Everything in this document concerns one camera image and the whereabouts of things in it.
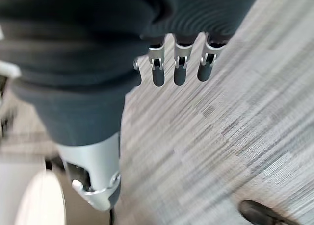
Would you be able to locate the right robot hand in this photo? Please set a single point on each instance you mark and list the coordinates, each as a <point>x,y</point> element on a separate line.
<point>81,63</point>

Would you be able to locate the silver robot leg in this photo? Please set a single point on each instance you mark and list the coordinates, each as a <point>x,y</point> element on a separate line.
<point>29,193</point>

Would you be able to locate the dark robot foot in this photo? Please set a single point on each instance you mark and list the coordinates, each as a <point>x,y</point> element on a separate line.
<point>266,214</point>

